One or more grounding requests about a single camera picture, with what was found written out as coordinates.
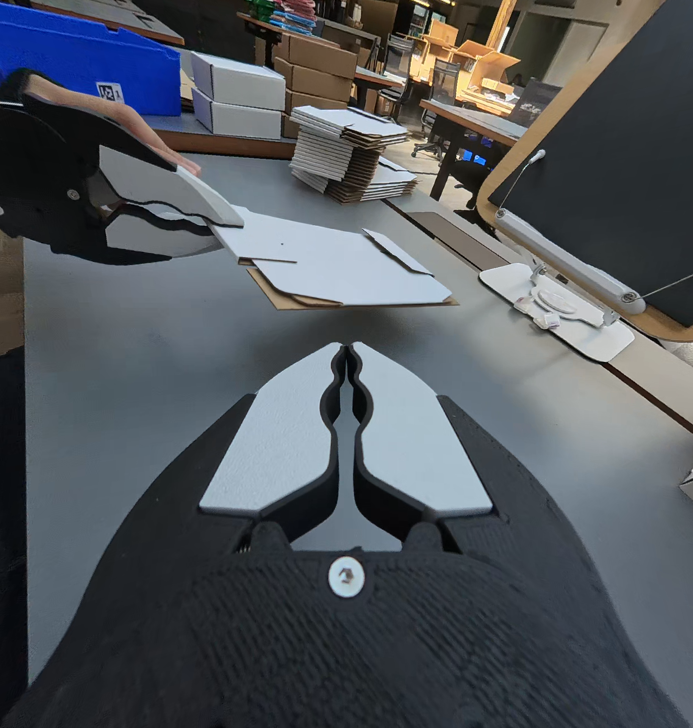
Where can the wooden book stand white base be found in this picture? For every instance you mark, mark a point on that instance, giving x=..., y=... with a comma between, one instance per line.
x=608, y=142

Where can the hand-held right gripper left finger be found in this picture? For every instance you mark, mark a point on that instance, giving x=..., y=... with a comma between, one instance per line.
x=278, y=449

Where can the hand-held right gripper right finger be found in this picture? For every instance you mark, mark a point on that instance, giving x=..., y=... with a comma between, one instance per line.
x=420, y=449

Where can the small white plastic piece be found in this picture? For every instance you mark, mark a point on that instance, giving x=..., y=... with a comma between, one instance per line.
x=522, y=304
x=546, y=321

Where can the white cardboard box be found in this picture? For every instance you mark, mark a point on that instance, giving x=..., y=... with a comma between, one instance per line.
x=335, y=261

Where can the stack of flat cardboard sheets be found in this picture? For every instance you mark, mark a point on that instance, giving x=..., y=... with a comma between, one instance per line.
x=335, y=153

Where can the black mesh office chair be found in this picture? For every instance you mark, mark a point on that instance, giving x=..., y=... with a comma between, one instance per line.
x=443, y=85

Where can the blue plastic crate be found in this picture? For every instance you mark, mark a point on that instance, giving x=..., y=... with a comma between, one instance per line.
x=68, y=62

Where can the stack of coloured folded cloths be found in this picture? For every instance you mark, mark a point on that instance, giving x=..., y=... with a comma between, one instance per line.
x=289, y=14

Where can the wooden desk black legs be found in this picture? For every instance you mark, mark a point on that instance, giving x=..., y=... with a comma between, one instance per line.
x=477, y=122

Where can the open brown cardboard box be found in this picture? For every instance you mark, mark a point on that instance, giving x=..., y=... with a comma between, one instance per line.
x=491, y=68

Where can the white folded mailer box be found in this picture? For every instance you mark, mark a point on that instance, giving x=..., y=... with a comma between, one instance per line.
x=244, y=122
x=238, y=79

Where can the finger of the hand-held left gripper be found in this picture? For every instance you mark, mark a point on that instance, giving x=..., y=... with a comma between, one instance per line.
x=153, y=236
x=170, y=187

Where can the person's left hand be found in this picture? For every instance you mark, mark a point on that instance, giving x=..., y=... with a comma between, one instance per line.
x=147, y=136

